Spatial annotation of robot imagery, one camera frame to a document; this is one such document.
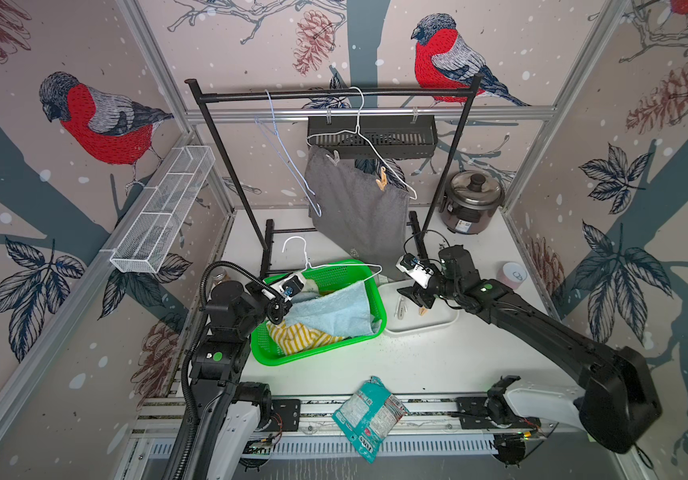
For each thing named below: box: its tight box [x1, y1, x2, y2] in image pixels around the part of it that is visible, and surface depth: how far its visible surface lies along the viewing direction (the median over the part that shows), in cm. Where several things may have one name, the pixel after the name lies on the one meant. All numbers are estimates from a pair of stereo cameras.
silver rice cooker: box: [440, 169, 506, 235], surface depth 103 cm
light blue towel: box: [283, 280, 381, 337], surface depth 81 cm
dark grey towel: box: [305, 145, 410, 282], surface depth 88 cm
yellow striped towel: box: [266, 320, 345, 354], surface depth 83 cm
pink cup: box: [496, 262, 528, 290], surface depth 96 cm
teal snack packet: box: [332, 376, 410, 463], surface depth 73 cm
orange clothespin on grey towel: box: [376, 166, 388, 192], surface depth 75 cm
